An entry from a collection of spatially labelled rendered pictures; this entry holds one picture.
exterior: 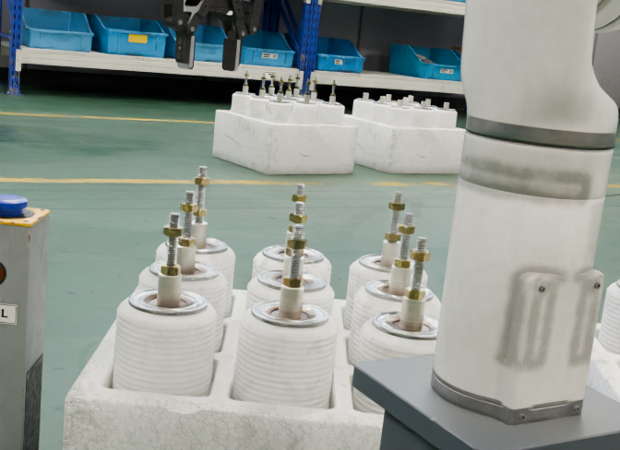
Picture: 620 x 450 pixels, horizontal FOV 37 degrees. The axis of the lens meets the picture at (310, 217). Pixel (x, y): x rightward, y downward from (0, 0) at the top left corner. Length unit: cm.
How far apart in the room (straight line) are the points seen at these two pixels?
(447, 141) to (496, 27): 319
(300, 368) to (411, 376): 24
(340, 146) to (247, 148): 35
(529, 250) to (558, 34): 13
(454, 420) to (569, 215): 14
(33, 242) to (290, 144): 241
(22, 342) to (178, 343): 17
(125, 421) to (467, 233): 41
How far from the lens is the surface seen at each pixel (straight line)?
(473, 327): 59
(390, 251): 112
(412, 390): 62
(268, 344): 86
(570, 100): 55
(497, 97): 57
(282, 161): 329
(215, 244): 114
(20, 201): 95
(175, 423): 87
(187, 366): 88
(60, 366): 143
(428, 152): 371
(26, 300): 95
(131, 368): 89
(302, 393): 88
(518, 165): 56
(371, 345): 88
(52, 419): 126
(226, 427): 86
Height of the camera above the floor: 53
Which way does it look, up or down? 12 degrees down
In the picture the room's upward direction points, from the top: 6 degrees clockwise
